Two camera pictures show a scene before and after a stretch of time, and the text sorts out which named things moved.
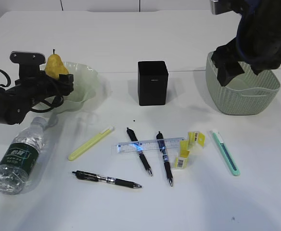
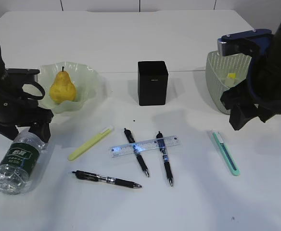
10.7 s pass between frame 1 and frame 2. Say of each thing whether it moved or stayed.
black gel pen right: stayed
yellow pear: moved
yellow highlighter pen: stayed
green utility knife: stayed
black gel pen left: stayed
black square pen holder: stayed
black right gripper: moved
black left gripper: moved
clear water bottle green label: stayed
